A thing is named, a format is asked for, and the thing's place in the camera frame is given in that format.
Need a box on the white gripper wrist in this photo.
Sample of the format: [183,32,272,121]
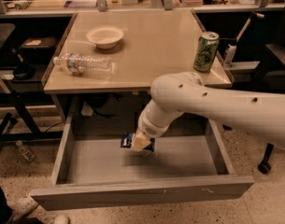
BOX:
[131,100,183,151]

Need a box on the water bottle on floor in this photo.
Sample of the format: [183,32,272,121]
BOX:
[15,140,36,161]

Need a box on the black office chair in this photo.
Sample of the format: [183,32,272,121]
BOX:
[222,0,285,175]

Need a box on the grey open drawer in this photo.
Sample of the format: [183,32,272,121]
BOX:
[31,107,254,210]

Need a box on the white sneaker left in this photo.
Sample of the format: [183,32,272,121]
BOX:
[10,195,38,221]

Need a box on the clear plastic water bottle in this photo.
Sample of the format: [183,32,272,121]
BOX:
[53,53,113,76]

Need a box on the white sneaker toe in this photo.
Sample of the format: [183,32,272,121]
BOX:
[53,215,69,224]

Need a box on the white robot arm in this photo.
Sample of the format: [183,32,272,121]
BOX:
[132,72,285,150]

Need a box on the black joystick device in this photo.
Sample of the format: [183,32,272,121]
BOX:
[11,48,36,80]

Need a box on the green soda can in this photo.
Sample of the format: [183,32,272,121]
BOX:
[193,32,219,72]

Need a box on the blue rxbar snack wrapper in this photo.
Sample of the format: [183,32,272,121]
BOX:
[121,132,155,152]

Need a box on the white paper bowl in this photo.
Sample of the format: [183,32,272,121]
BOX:
[86,26,124,49]

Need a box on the grey cabinet with counter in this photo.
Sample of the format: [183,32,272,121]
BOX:
[40,9,235,123]

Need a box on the black box on shelf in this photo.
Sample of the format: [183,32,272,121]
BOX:
[19,36,58,64]

